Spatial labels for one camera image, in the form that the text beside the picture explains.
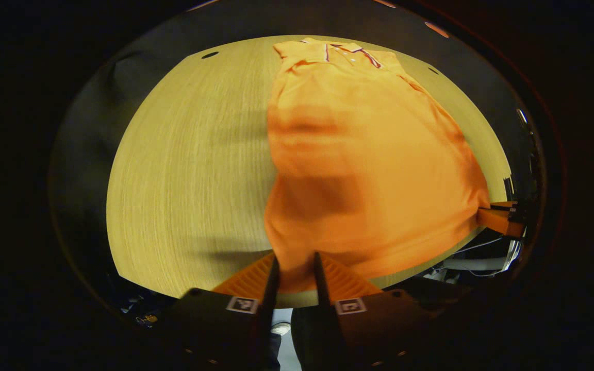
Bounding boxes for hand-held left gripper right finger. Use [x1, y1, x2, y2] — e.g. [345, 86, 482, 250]
[311, 251, 463, 371]

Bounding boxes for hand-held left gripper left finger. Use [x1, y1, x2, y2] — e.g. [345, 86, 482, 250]
[166, 252, 282, 371]

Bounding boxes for orange T-shirt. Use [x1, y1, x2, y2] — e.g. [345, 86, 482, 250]
[263, 37, 491, 294]

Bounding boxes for person's dark trousers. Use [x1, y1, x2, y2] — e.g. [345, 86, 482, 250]
[269, 307, 339, 371]

